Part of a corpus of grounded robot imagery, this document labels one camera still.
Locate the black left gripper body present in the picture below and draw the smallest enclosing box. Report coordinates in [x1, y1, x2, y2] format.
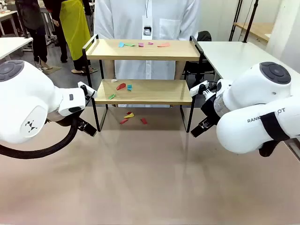
[76, 116, 89, 131]

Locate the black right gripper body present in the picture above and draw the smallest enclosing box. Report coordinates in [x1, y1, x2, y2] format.
[201, 95, 221, 124]

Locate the large white side table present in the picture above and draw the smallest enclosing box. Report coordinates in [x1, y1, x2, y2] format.
[196, 41, 300, 82]

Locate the grey floor mat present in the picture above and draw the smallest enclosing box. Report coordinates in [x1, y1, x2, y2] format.
[38, 65, 62, 76]

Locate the black office chair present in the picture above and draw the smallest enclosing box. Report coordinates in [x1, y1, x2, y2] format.
[182, 30, 215, 88]

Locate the black tripod stand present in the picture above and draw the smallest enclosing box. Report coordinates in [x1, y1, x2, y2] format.
[229, 0, 243, 42]

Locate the wooden background table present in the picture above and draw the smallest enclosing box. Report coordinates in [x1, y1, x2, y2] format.
[232, 22, 275, 43]

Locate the black pole stand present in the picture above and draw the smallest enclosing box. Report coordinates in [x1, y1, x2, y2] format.
[242, 0, 259, 44]

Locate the person in yellow apron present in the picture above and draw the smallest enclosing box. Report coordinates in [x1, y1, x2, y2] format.
[43, 0, 96, 77]

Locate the white name badge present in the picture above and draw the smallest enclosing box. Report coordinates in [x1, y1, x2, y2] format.
[141, 15, 153, 40]

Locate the small white side table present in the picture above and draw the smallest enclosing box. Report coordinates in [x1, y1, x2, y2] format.
[0, 37, 34, 60]

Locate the person in white coat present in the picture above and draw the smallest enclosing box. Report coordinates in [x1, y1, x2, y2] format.
[93, 0, 201, 108]

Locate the person in dark clothes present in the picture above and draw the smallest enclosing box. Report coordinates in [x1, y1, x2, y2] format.
[15, 0, 53, 71]

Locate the white background desk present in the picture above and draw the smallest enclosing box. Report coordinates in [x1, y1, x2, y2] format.
[0, 10, 20, 37]

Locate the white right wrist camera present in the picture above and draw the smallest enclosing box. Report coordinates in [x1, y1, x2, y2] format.
[189, 80, 210, 97]

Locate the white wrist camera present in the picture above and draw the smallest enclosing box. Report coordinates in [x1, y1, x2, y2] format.
[189, 80, 210, 97]
[77, 81, 98, 100]

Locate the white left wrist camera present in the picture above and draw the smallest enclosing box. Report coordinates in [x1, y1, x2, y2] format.
[77, 81, 98, 100]

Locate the black right arm cable strap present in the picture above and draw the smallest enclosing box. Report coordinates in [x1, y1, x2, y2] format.
[258, 112, 293, 158]

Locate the two-tier wooden shelf black frame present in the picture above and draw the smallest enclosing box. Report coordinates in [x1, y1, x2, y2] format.
[82, 34, 204, 133]

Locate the grey metal frame rail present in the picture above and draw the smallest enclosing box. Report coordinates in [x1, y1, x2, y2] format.
[286, 137, 300, 163]

